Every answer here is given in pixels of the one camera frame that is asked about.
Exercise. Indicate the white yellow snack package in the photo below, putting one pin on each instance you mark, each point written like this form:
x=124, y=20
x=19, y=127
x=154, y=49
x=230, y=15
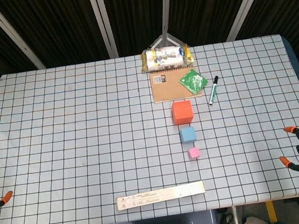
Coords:
x=164, y=58

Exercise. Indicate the aluminium post with bracket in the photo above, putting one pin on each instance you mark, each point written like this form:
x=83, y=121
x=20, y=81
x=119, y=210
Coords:
x=166, y=2

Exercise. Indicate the green white marker pen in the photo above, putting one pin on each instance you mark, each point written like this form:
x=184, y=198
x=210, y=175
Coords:
x=213, y=91

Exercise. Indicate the double aluminium frame post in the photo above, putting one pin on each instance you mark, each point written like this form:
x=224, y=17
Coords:
x=99, y=21

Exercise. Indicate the pink foam cube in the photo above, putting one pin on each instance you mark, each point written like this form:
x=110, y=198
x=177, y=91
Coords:
x=194, y=153

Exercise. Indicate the yellow table leg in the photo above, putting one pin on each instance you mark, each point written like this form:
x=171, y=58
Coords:
x=271, y=212

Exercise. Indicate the blue foam cube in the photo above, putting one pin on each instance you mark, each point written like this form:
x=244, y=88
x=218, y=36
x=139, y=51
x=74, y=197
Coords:
x=188, y=135

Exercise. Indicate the white shoe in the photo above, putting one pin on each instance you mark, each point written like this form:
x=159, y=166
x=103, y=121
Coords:
x=254, y=223

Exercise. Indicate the checked light blue tablecloth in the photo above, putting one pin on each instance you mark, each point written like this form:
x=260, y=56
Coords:
x=84, y=127

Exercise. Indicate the green foil packet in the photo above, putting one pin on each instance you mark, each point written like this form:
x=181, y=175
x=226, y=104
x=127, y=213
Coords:
x=193, y=82

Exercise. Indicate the brown cardboard box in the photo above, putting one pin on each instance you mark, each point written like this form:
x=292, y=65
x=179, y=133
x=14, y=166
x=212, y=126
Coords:
x=167, y=89

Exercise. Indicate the long baking paper box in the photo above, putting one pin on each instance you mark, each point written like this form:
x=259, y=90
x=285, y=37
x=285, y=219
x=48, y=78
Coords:
x=160, y=195

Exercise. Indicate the orange-red foam cube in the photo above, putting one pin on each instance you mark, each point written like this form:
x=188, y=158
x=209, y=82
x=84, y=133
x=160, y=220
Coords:
x=182, y=112

